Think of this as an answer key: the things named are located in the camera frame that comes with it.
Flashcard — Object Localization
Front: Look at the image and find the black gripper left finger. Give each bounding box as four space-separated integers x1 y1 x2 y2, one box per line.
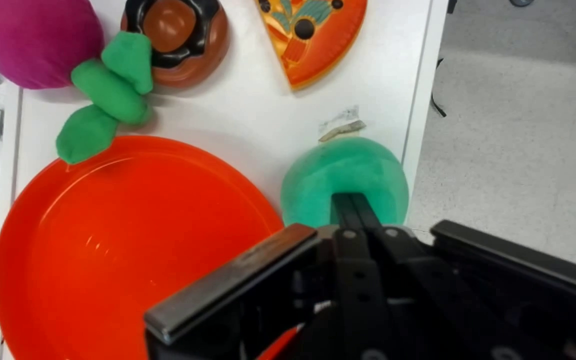
144 222 325 360

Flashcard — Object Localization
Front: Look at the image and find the magenta plush radish toy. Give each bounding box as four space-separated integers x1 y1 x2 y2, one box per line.
0 0 157 167

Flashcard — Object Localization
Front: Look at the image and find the brown toy donut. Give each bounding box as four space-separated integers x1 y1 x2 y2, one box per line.
118 0 233 92

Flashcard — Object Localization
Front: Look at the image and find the green plush ball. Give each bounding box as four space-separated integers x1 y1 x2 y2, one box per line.
281 136 413 229

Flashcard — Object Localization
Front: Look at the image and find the orange toy pizza slice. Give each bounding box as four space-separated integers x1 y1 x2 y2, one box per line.
255 0 370 92

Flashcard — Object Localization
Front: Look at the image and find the orange plastic plate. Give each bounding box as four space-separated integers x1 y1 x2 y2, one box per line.
0 134 287 360

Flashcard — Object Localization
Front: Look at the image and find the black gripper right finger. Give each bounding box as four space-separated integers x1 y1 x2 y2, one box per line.
428 219 576 360

